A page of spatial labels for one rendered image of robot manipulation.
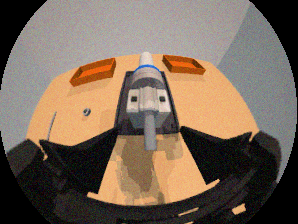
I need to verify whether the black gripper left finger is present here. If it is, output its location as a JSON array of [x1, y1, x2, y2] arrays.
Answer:
[[37, 128, 118, 194]]

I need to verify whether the orange rectangular tray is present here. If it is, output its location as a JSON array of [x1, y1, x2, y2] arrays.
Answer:
[[69, 57, 117, 87], [162, 55, 206, 75]]

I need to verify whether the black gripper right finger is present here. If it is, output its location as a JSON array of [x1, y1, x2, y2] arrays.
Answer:
[[180, 127, 253, 185]]

